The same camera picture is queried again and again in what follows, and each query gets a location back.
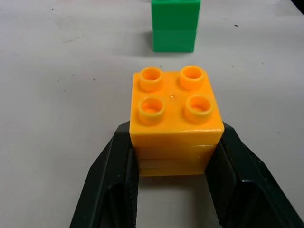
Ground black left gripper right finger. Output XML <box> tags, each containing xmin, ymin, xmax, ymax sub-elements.
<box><xmin>203</xmin><ymin>123</ymin><xmax>304</xmax><ymax>228</ymax></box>

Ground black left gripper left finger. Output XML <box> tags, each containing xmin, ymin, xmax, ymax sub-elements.
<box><xmin>69</xmin><ymin>121</ymin><xmax>141</xmax><ymax>228</ymax></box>

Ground orange studded building block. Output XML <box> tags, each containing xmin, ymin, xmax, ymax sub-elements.
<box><xmin>129</xmin><ymin>65</ymin><xmax>225</xmax><ymax>177</ymax></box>

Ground green building block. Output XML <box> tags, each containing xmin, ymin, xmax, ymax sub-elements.
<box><xmin>151</xmin><ymin>0</ymin><xmax>202</xmax><ymax>53</ymax></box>

